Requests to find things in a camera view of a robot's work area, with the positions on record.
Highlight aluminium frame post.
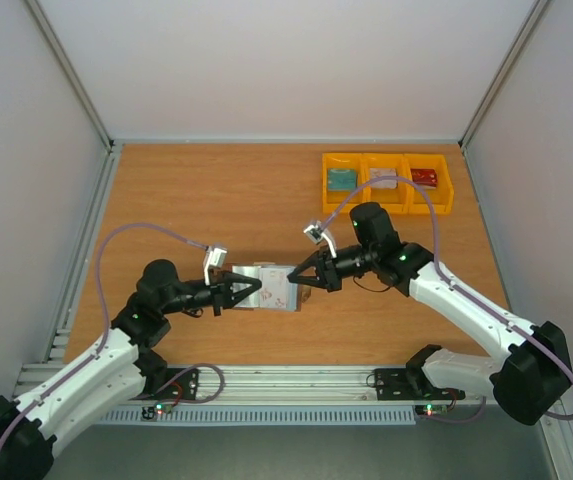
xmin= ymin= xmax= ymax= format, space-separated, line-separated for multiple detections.
xmin=23 ymin=0 xmax=114 ymax=152
xmin=459 ymin=0 xmax=553 ymax=149

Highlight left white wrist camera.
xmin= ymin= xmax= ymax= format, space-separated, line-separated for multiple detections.
xmin=203 ymin=245 xmax=228 ymax=285

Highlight right small circuit board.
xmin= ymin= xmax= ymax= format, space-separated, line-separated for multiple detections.
xmin=415 ymin=403 xmax=452 ymax=417

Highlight aluminium front rail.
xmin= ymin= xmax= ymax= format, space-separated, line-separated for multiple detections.
xmin=10 ymin=363 xmax=561 ymax=405

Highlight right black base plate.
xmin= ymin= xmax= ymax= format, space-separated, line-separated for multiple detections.
xmin=366 ymin=368 xmax=466 ymax=402

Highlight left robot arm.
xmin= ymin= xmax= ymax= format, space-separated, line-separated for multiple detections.
xmin=0 ymin=259 xmax=262 ymax=479

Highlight red card stack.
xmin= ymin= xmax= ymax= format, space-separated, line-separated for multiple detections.
xmin=410 ymin=168 xmax=438 ymax=190

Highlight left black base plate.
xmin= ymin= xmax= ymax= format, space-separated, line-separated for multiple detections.
xmin=137 ymin=368 xmax=199 ymax=402

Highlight small circuit board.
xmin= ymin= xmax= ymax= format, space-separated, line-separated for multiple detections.
xmin=141 ymin=404 xmax=174 ymax=421
xmin=415 ymin=403 xmax=452 ymax=417

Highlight white card stack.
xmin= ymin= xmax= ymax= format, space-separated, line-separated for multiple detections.
xmin=368 ymin=167 xmax=398 ymax=190

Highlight brown leather card holder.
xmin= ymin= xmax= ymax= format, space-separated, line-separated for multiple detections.
xmin=225 ymin=262 xmax=312 ymax=312

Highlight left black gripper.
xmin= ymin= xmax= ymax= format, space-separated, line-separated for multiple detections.
xmin=161 ymin=268 xmax=261 ymax=316

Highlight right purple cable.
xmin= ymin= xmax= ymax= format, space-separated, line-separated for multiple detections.
xmin=320 ymin=175 xmax=573 ymax=424

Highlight left small circuit board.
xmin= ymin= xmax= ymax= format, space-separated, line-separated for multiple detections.
xmin=141 ymin=404 xmax=174 ymax=421

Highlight middle yellow bin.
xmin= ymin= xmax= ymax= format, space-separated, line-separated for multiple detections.
xmin=362 ymin=153 xmax=410 ymax=215

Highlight yellow bin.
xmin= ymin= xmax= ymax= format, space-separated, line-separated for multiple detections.
xmin=362 ymin=153 xmax=410 ymax=215
xmin=404 ymin=153 xmax=455 ymax=215
xmin=322 ymin=152 xmax=364 ymax=214

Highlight right yellow bin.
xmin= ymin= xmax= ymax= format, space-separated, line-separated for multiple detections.
xmin=404 ymin=153 xmax=455 ymax=215

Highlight left aluminium frame post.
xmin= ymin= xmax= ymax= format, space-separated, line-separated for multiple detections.
xmin=23 ymin=0 xmax=114 ymax=152

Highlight left yellow bin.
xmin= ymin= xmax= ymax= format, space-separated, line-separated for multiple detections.
xmin=322 ymin=152 xmax=364 ymax=214

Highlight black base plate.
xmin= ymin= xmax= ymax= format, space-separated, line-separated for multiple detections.
xmin=366 ymin=368 xmax=466 ymax=402
xmin=137 ymin=368 xmax=199 ymax=402

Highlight right aluminium frame post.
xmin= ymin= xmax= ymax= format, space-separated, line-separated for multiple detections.
xmin=459 ymin=0 xmax=553 ymax=149

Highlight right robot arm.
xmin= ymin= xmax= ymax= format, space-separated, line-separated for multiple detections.
xmin=288 ymin=202 xmax=572 ymax=425

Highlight grey slotted cable duct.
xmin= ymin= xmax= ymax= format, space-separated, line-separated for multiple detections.
xmin=98 ymin=405 xmax=415 ymax=428

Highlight teal card stack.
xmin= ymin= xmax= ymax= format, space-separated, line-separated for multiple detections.
xmin=326 ymin=168 xmax=358 ymax=192

